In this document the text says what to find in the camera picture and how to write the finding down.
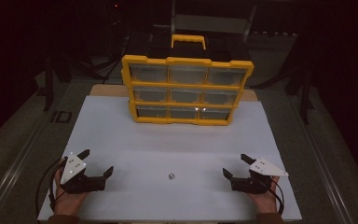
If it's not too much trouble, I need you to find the yellow drawer organizer cabinet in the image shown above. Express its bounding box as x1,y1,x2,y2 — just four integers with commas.
120,34,255,127

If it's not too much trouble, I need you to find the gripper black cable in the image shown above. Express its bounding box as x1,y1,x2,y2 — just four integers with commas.
35,156,68,217
262,177,285,217

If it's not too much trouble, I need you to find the person's right hand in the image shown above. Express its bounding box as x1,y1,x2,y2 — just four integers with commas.
246,175,281,215

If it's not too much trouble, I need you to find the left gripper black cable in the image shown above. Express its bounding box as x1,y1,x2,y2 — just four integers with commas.
35,156,68,217

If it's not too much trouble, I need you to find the metal floor rail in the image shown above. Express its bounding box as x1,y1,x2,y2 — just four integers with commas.
292,99,357,224
0,119,51,224

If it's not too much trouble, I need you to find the person's left hand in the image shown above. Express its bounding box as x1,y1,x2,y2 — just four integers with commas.
53,169,90,217

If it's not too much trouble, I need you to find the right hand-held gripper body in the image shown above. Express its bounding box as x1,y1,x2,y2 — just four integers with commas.
230,157,290,195

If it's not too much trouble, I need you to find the set of small grey drawers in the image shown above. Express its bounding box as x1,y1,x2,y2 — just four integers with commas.
129,63,249,121

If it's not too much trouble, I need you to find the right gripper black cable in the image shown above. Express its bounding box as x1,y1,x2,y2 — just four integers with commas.
262,177,285,217

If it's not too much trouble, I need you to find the white table mat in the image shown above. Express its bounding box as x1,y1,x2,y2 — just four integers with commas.
37,94,303,222

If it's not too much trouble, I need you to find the clear plastic drawer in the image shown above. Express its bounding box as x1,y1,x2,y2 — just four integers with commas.
169,65,210,85

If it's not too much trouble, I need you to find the black stand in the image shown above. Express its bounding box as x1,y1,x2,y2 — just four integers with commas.
42,54,56,113

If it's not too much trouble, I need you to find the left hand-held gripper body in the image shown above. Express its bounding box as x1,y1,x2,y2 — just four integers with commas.
60,151,107,195

